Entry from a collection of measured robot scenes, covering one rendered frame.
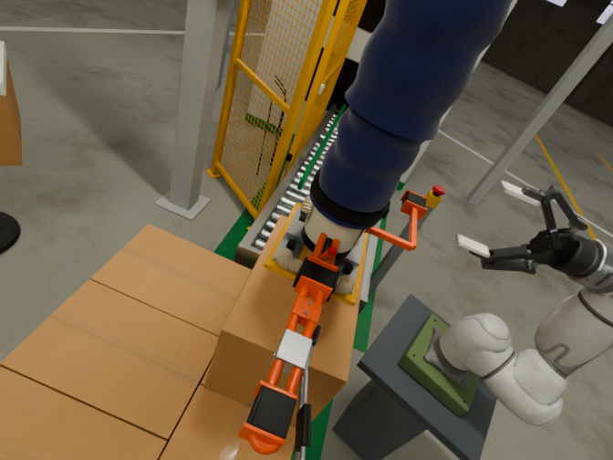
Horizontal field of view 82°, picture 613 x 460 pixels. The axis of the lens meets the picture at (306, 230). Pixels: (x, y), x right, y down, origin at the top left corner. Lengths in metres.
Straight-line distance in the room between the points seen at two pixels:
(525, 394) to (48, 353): 1.58
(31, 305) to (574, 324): 2.26
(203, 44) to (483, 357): 1.96
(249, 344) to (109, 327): 0.64
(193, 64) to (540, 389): 2.16
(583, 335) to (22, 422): 1.48
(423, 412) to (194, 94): 1.98
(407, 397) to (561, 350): 0.67
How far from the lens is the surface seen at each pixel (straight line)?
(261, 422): 0.67
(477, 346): 1.39
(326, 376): 1.13
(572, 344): 0.93
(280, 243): 1.10
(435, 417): 1.50
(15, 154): 2.11
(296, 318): 0.80
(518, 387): 1.43
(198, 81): 2.29
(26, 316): 2.31
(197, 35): 2.22
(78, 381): 1.48
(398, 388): 1.46
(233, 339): 1.11
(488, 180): 4.64
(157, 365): 1.48
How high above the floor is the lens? 1.88
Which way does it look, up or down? 39 degrees down
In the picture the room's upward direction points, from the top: 24 degrees clockwise
